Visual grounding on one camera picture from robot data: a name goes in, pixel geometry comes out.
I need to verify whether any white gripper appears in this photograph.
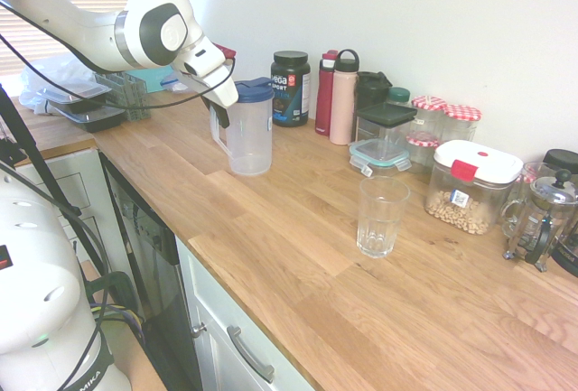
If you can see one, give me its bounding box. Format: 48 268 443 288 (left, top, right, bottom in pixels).
172 37 239 130

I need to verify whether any clear pitcher with blue lid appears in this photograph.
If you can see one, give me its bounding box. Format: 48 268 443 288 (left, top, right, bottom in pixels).
209 76 275 178

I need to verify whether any red water bottle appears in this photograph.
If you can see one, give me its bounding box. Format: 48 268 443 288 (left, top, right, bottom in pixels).
314 49 340 137

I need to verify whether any clear zip bag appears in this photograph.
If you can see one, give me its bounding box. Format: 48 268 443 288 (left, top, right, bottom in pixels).
159 76 190 95

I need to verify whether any teal paper sheet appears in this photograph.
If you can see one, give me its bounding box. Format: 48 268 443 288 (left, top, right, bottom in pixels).
126 67 176 94

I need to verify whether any black protein powder tub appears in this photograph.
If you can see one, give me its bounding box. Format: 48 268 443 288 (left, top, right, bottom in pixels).
270 50 312 128

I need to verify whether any grey plastic crate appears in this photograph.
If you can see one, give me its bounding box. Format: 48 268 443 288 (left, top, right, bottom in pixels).
93 70 153 123

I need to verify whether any pink bottle with black lid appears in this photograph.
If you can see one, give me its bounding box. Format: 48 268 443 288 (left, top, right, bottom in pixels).
329 48 361 146

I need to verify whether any black meal container clear lid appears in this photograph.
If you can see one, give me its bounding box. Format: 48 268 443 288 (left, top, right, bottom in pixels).
37 82 112 107

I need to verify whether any dark green shaker bottle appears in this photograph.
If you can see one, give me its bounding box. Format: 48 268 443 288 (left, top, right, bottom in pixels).
356 70 394 113

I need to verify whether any glass container teal clip lid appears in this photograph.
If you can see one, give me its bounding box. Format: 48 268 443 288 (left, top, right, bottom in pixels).
348 138 413 179

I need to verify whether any clear plastic bag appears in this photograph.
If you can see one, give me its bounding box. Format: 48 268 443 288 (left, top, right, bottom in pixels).
17 53 98 115

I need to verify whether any clear container dark square lid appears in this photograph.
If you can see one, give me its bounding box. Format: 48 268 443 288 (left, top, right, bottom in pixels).
354 102 418 161

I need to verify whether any black front dishwasher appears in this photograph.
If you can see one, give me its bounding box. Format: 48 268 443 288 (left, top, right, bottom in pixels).
98 151 205 391

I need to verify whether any jar with green lid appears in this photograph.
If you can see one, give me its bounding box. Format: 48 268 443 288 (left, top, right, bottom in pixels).
386 86 413 110

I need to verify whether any black stand pole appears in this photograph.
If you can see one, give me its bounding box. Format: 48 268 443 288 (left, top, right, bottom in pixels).
0 83 83 221

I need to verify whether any white cabinet with drawer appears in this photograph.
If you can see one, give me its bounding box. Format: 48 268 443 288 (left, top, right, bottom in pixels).
174 236 318 391

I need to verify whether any clear drinking glass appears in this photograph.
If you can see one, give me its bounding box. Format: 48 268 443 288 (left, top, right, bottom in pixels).
356 175 412 260

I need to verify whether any small jar red gingham lid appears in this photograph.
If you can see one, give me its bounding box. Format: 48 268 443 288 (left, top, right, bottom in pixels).
405 134 441 173

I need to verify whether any tall jar red gingham lid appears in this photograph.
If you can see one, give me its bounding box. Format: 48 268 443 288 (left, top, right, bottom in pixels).
440 103 483 144
410 95 448 140

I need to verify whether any cereal container white red lid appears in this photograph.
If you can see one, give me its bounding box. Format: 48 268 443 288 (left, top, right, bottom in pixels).
424 139 525 237

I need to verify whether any glass French press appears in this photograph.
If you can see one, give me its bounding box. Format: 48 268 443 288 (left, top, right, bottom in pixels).
501 168 578 274

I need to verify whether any jar with black lid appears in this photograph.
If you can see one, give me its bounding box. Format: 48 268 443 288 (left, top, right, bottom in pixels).
541 148 578 176

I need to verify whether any black coffee pot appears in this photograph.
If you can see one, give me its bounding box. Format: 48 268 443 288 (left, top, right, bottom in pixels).
551 223 578 280

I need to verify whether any red wrist camera mount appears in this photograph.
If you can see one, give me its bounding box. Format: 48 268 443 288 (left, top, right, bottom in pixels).
212 42 238 67

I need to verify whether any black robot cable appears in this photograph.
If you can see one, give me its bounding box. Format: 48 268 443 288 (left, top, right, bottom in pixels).
0 0 238 111

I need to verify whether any coloured cable bundle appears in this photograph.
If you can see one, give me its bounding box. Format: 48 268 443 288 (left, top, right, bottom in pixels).
91 302 146 336

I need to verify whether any silver drawer handle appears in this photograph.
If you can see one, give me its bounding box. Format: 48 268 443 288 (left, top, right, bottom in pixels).
226 324 276 384

